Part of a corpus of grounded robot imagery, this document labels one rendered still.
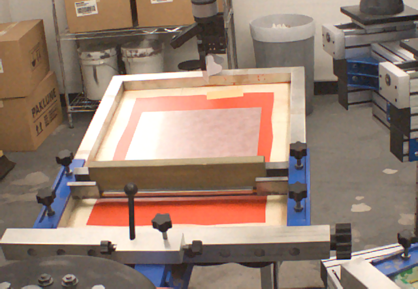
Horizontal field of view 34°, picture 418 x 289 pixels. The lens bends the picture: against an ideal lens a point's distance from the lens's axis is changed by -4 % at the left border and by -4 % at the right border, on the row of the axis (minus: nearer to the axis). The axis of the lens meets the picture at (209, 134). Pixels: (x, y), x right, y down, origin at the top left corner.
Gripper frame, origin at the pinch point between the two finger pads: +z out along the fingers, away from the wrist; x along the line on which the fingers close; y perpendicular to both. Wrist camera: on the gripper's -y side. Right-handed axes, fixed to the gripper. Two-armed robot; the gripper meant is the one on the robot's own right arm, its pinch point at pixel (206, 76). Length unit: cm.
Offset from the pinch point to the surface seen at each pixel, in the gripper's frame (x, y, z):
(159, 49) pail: 262, -76, 107
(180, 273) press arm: -74, 1, 11
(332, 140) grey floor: 199, 41, 149
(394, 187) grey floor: 129, 75, 137
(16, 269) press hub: -127, -7, -37
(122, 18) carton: 257, -97, 80
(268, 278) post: 4, 13, 86
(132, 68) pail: 255, -95, 118
